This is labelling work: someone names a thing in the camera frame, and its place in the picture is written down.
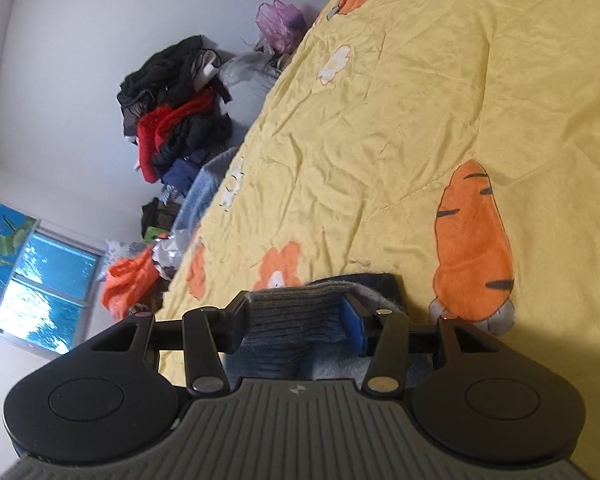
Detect clear plastic bag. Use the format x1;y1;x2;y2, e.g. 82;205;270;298
219;50;287;107

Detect navy garment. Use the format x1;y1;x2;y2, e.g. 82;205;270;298
160;157;204;197

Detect floral blue curtain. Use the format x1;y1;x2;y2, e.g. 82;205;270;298
0;195;39;337

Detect black clothes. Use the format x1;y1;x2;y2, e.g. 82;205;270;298
117;35;234;128

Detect pink plastic bag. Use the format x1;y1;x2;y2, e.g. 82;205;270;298
256;1;307;54

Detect orange plastic bag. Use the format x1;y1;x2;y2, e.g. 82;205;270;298
102;247;162;322

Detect silver crumpled bag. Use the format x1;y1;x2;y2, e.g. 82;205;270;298
151;229;194;269

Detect yellow carrot-print blanket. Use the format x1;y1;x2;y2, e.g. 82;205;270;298
159;0;600;401

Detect light blue knitted cloth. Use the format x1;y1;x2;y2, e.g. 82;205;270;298
172;147;241;242

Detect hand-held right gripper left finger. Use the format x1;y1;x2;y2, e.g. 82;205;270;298
86;291;252;397

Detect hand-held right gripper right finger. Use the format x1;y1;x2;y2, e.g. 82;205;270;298
341;295;502;395

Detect window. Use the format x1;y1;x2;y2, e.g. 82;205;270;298
0;229;104;358

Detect grey-blue sweater with navy sleeves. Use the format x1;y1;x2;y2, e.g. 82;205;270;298
222;272;435;385

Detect red garment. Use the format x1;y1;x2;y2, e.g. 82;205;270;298
134;91;217;184

